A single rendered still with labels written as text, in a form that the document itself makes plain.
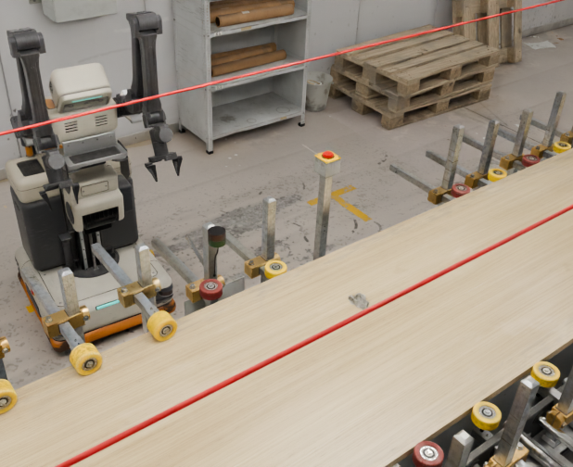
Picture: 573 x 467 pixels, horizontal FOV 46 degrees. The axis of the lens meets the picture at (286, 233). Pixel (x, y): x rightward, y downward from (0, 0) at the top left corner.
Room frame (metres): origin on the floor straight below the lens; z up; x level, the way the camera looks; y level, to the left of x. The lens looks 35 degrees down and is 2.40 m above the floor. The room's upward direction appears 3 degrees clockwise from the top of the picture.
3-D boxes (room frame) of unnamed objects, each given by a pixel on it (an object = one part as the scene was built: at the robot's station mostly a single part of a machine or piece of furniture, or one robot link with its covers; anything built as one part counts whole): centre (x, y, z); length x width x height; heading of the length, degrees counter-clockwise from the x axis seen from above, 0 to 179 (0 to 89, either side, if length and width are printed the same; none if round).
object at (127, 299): (1.72, 0.47, 0.95); 0.14 x 0.06 x 0.05; 129
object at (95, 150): (2.48, 0.82, 0.99); 0.28 x 0.16 x 0.22; 124
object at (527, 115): (2.98, -1.11, 0.87); 0.04 x 0.04 x 0.48; 39
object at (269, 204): (2.04, 0.07, 0.89); 0.04 x 0.04 x 0.48; 39
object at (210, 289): (1.81, 0.25, 0.85); 0.08 x 0.08 x 0.11
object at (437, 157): (2.87, -0.82, 0.82); 0.43 x 0.03 x 0.04; 39
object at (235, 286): (1.93, 0.25, 0.75); 0.26 x 0.01 x 0.10; 129
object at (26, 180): (2.80, 1.04, 0.59); 0.55 x 0.34 x 0.83; 124
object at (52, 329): (1.56, 0.67, 0.95); 0.14 x 0.06 x 0.05; 129
